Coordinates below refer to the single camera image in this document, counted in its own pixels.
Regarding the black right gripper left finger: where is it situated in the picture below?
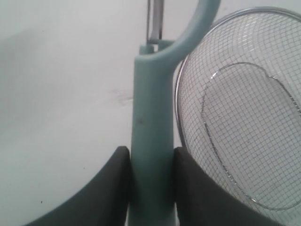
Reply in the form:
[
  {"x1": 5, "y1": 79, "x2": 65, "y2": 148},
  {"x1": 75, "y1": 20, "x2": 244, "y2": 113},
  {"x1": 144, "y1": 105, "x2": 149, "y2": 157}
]
[{"x1": 29, "y1": 146, "x2": 132, "y2": 226}]

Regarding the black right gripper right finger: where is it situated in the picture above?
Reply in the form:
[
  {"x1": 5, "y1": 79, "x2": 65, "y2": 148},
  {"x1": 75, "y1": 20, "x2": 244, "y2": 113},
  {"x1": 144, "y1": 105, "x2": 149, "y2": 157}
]
[{"x1": 173, "y1": 147, "x2": 278, "y2": 226}]

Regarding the teal vegetable peeler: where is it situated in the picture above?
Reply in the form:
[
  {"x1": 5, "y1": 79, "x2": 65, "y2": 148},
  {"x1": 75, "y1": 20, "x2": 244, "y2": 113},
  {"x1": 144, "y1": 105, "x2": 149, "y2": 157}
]
[{"x1": 128, "y1": 0, "x2": 220, "y2": 226}]

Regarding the oval wire mesh basket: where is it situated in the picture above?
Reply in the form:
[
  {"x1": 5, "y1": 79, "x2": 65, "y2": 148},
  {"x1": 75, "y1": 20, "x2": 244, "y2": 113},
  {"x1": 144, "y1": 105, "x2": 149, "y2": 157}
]
[{"x1": 175, "y1": 7, "x2": 301, "y2": 211}]

